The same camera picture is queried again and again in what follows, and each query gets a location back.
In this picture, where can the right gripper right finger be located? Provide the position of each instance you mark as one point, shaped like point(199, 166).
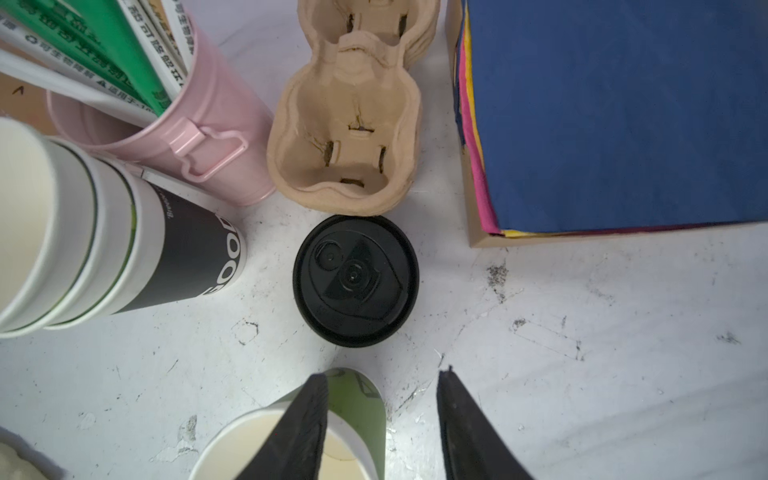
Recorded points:
point(472, 449)

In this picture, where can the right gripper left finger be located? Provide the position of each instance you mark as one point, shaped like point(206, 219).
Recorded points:
point(294, 448)

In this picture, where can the green paper cup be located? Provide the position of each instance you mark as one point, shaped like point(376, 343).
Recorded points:
point(355, 440)

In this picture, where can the black plastic cup lid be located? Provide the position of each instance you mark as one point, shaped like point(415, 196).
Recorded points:
point(356, 280)

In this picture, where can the stack of paper cups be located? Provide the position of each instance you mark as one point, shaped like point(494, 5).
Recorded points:
point(82, 237)

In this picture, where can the brown pulp cup carrier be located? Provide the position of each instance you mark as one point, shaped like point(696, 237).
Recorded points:
point(345, 138)

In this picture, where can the pink metal straw bucket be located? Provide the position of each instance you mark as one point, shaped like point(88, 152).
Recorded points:
point(213, 137)

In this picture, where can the bundle of wrapped straws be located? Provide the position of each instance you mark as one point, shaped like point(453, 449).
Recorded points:
point(127, 59)

